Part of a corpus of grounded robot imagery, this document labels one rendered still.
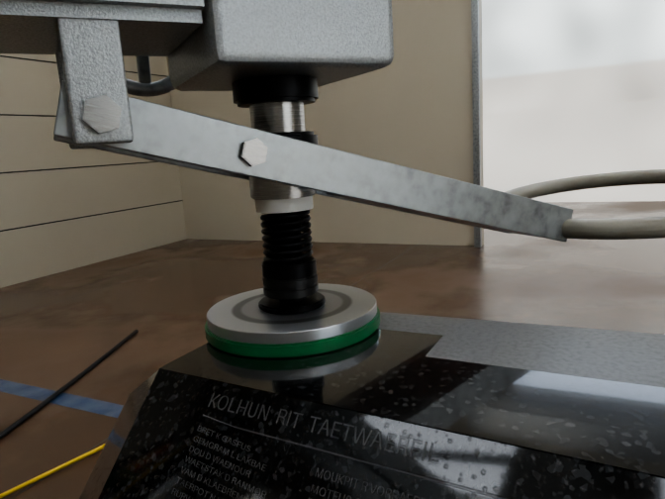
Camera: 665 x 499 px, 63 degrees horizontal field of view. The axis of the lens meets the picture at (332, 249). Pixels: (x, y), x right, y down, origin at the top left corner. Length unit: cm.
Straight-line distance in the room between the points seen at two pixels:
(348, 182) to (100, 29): 29
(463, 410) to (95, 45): 44
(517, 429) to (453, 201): 35
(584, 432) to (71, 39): 52
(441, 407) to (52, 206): 553
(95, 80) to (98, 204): 568
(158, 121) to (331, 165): 19
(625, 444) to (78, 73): 52
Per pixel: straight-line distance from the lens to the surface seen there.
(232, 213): 664
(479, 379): 53
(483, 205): 75
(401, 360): 57
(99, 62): 54
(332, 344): 60
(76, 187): 604
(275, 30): 56
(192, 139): 57
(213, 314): 68
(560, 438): 45
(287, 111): 63
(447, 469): 44
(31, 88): 588
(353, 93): 578
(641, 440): 47
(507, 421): 47
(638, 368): 59
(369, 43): 60
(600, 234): 85
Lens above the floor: 104
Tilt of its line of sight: 11 degrees down
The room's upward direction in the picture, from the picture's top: 4 degrees counter-clockwise
